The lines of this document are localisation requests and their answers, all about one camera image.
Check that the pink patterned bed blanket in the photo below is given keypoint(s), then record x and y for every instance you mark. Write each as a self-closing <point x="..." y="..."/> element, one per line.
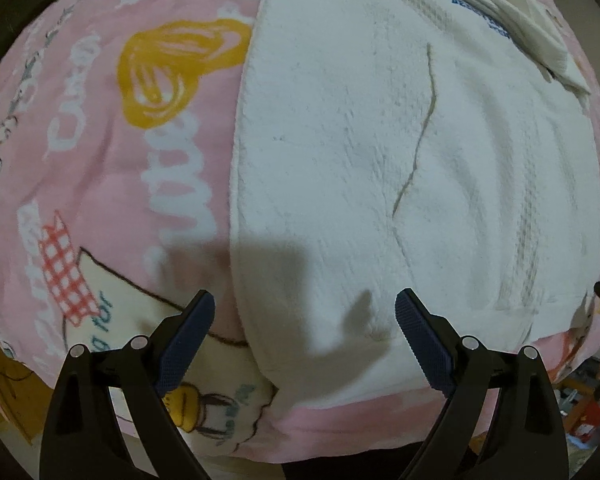
<point x="117" y="138"/>

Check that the white zip hoodie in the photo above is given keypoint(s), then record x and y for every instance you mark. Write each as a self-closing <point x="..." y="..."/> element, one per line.
<point x="438" y="145"/>

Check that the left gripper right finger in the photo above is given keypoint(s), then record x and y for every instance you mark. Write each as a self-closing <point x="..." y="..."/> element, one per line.
<point x="500" y="419"/>

